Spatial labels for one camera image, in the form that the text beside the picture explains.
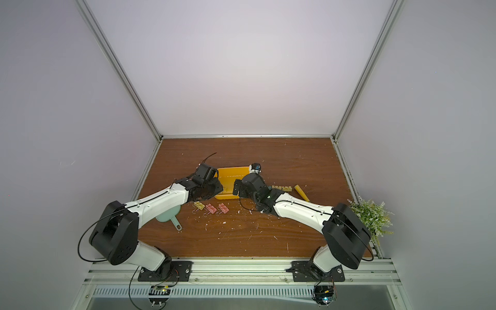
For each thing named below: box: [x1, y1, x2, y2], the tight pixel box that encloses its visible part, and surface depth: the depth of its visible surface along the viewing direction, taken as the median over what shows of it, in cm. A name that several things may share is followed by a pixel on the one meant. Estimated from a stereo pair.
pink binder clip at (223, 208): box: [218, 202, 230, 214], surface depth 91 cm
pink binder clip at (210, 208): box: [205, 203, 217, 215], surface depth 90 cm
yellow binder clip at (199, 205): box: [193, 200, 206, 211], surface depth 91 cm
